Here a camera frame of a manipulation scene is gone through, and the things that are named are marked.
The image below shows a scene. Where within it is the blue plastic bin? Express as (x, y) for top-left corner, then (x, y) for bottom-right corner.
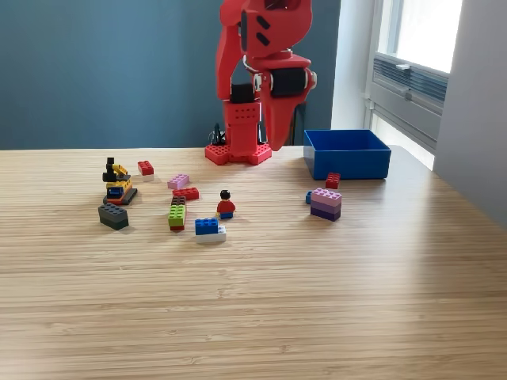
(303, 128), (392, 181)

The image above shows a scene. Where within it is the pink purple brick stack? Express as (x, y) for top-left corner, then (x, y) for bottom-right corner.
(309, 187), (344, 222)

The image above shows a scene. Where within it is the toy figure red shirt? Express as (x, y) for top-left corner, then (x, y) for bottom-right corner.
(215, 189), (238, 221)

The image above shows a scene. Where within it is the blue on white brick stack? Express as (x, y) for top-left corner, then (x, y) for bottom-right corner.
(194, 218), (228, 244)

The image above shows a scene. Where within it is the grey window vent grille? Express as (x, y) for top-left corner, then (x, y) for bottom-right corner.
(372, 54), (450, 105)

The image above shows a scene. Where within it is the green brown red brick stack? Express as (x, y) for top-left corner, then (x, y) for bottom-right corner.
(167, 195), (188, 232)

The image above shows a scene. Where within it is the red on white brick stack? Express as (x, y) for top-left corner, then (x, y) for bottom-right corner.
(136, 160), (156, 184)

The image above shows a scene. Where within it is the yellow toy digger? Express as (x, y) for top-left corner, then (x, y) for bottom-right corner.
(101, 157), (139, 206)

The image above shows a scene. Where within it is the dark grey brick stack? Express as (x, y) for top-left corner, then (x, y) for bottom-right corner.
(97, 203), (130, 231)

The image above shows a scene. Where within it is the white window frame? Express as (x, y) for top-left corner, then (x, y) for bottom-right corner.
(363, 0), (463, 162)

